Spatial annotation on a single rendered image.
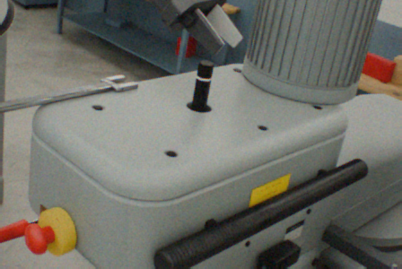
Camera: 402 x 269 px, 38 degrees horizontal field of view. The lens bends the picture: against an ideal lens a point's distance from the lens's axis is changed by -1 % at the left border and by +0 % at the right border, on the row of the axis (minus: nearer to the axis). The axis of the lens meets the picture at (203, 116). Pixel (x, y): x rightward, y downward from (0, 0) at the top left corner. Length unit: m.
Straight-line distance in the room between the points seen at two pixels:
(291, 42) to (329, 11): 0.08
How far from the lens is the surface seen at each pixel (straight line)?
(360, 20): 0.95
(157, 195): 0.67
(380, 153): 1.23
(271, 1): 0.95
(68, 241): 0.76
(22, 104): 0.78
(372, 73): 4.81
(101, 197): 0.69
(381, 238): 1.31
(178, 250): 0.69
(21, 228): 0.88
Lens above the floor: 2.22
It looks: 23 degrees down
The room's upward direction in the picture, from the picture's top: 10 degrees clockwise
